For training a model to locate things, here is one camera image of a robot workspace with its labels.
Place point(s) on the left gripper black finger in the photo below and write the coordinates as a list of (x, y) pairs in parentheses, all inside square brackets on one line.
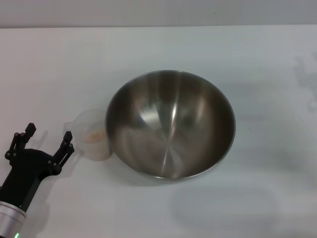
[(64, 151), (19, 141)]

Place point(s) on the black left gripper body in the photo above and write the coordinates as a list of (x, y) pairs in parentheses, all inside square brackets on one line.
[(24, 173)]

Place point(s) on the clear plastic measuring cup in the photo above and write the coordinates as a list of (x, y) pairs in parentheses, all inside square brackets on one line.
[(95, 151)]

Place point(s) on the white rice grains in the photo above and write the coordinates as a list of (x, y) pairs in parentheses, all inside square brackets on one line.
[(92, 136)]

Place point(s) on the stainless steel mixing bowl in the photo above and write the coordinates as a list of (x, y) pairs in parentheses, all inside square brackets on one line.
[(171, 129)]

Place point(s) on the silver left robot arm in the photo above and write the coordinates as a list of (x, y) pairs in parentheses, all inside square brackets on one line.
[(10, 218)]

